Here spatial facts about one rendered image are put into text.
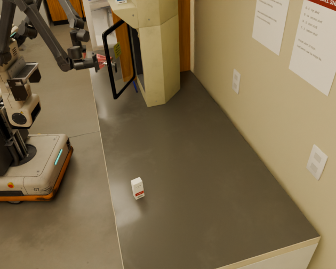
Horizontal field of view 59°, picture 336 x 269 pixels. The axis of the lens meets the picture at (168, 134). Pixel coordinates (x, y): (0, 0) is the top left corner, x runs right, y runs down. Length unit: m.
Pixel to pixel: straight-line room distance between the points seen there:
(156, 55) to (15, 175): 1.53
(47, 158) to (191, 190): 1.62
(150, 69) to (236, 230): 0.96
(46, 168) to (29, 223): 0.43
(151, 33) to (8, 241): 1.81
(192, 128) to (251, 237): 0.68
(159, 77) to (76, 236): 1.34
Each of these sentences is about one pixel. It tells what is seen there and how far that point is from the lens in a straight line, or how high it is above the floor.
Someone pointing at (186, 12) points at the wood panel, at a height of 1.34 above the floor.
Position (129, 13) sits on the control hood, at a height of 1.49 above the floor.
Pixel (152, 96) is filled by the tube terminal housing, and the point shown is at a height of 1.01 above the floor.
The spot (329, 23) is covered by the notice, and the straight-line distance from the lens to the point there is 1.03.
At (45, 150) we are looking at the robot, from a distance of 2.75.
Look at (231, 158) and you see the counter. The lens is 1.44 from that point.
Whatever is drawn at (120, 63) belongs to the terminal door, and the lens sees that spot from 1.82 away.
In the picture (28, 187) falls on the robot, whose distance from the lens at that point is 2.57.
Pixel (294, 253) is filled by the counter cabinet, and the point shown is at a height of 0.88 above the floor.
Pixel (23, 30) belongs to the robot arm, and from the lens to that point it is 2.34.
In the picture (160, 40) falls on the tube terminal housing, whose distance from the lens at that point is 1.64.
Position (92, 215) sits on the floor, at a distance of 2.49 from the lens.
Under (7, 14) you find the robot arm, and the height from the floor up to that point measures 1.47.
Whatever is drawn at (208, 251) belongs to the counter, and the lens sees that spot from 1.13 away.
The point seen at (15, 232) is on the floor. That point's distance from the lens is 2.62.
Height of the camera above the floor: 1.91
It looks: 38 degrees down
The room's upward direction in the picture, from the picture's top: 4 degrees counter-clockwise
